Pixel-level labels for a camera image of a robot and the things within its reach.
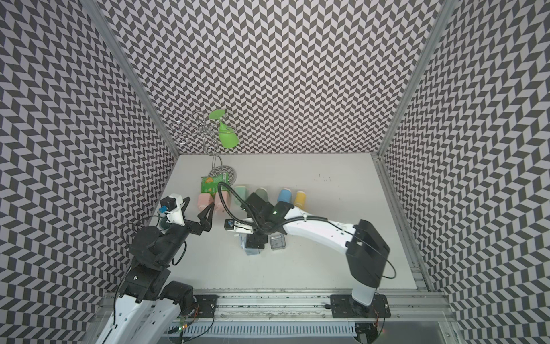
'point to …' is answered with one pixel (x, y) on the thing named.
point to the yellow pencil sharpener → (301, 200)
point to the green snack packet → (210, 184)
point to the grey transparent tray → (278, 241)
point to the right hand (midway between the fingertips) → (252, 233)
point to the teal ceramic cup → (163, 224)
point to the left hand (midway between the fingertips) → (202, 204)
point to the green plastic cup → (228, 136)
